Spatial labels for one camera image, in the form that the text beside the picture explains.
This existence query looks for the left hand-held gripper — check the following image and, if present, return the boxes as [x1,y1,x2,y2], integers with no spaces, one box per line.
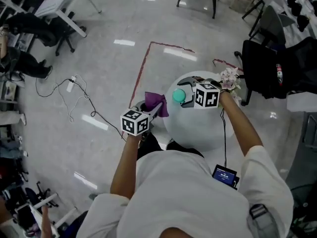
[120,100,164,136]

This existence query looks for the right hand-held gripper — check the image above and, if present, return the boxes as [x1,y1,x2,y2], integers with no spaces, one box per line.
[176,76,223,110]

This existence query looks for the purple cloth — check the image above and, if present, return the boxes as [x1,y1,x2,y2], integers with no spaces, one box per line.
[145,91,169,118]

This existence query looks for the teal bottle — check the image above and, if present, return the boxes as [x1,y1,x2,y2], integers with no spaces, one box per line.
[172,88,187,105]

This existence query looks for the person's left forearm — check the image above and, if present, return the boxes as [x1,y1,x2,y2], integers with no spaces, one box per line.
[110,132,141,200]

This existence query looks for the person's right forearm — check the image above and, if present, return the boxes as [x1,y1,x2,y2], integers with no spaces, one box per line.
[218,90,264,157]

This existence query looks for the white round side table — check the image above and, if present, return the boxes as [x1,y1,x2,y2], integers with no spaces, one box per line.
[162,70,242,151]

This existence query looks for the person's black trousers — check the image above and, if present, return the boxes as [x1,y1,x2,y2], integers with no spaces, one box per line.
[137,132,205,161]

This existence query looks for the pink flower bouquet vase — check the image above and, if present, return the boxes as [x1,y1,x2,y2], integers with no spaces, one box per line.
[219,67,242,101]

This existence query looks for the black mesh office chair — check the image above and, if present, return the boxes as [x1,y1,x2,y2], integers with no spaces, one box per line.
[234,36,317,107]

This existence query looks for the white power strip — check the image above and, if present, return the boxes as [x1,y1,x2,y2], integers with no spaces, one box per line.
[66,75,76,93]

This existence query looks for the red label bottle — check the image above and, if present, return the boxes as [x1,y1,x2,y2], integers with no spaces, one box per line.
[275,63,284,87]

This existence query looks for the small waist screen device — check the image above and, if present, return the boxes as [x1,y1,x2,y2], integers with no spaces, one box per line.
[212,164,240,190]

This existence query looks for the person's white shirt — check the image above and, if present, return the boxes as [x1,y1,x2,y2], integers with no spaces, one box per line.
[76,145,294,238]

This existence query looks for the grey chair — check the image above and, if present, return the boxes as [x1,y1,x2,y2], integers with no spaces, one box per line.
[249,5,295,46]

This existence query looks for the black swivel chair with coat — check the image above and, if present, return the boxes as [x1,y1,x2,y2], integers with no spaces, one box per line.
[6,12,76,57]

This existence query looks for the white shelf with black bags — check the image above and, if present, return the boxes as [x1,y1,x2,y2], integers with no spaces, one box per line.
[282,0,317,38]

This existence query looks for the white desk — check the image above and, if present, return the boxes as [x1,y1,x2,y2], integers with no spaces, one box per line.
[34,0,102,38]

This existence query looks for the black floor cable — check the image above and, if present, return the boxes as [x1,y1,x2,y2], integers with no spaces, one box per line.
[35,77,128,142]

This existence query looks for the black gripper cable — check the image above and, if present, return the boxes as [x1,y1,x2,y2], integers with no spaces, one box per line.
[219,108,228,168]

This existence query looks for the white floor cable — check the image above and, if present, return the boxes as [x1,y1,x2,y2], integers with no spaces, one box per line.
[67,74,90,123]

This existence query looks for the grey shoulder strap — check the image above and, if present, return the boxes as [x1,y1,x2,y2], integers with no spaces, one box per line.
[247,203,280,238]

